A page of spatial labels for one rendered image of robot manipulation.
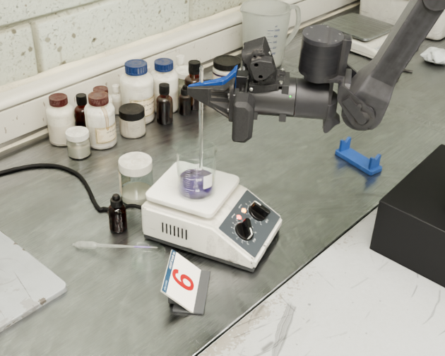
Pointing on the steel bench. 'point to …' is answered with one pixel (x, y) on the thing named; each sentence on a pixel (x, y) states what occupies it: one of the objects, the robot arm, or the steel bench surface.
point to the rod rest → (371, 166)
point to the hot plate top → (159, 191)
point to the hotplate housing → (200, 232)
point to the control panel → (260, 232)
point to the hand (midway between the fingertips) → (210, 91)
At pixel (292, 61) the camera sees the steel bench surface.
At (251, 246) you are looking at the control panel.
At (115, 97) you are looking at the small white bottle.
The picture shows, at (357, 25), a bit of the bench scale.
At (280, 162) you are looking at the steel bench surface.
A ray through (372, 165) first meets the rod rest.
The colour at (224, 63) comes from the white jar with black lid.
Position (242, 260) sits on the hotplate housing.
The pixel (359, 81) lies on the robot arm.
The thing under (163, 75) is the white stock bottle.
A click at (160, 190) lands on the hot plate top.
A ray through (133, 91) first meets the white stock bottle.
